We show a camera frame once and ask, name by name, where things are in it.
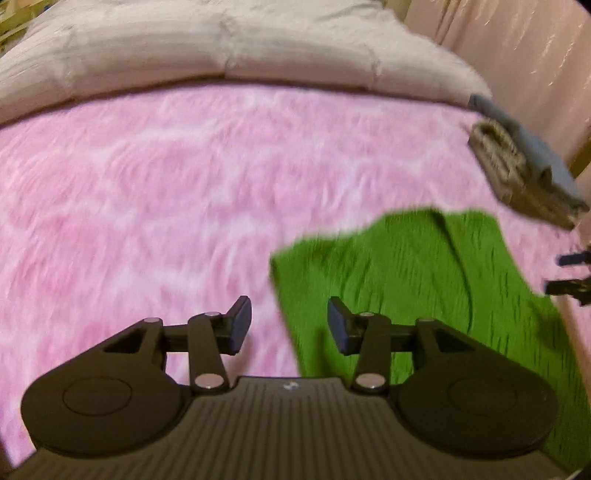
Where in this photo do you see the pink floral blanket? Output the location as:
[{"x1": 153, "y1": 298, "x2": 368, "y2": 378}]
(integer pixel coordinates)
[{"x1": 0, "y1": 85, "x2": 591, "y2": 464}]

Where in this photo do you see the pink embroidered curtain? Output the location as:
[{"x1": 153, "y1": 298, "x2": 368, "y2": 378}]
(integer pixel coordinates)
[{"x1": 404, "y1": 0, "x2": 591, "y2": 181}]

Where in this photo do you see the grey striped duvet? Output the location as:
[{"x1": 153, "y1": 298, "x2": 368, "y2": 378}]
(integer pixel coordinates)
[{"x1": 0, "y1": 0, "x2": 492, "y2": 125}]

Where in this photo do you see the green knitted sweater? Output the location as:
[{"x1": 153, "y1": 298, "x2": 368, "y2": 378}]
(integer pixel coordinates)
[{"x1": 269, "y1": 209, "x2": 591, "y2": 467}]

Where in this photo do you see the blue-grey garment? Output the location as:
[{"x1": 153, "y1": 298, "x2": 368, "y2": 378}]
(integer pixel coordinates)
[{"x1": 467, "y1": 93, "x2": 586, "y2": 230}]

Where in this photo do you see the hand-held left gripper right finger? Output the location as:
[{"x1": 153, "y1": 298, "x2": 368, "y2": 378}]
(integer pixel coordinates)
[{"x1": 327, "y1": 296, "x2": 476, "y2": 395}]

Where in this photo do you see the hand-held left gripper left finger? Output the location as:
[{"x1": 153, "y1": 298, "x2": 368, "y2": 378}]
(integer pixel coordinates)
[{"x1": 102, "y1": 295, "x2": 254, "y2": 395}]

